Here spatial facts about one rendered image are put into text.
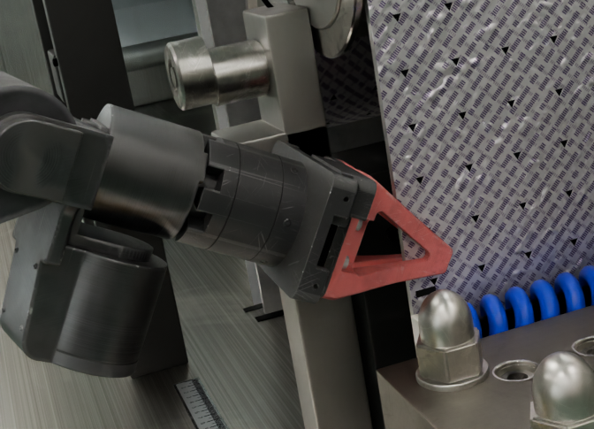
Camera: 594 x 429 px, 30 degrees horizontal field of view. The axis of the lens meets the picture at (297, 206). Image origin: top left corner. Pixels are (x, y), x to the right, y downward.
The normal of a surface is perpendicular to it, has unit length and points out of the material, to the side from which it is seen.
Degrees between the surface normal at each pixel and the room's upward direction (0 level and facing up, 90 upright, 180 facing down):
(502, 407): 0
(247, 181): 66
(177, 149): 54
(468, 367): 90
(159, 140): 49
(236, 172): 59
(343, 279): 100
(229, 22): 90
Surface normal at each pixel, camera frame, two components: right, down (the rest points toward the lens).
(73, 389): -0.17, -0.94
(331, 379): 0.30, 0.22
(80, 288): -0.23, 0.01
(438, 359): -0.66, 0.32
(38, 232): -0.80, -0.21
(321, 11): -0.94, 0.24
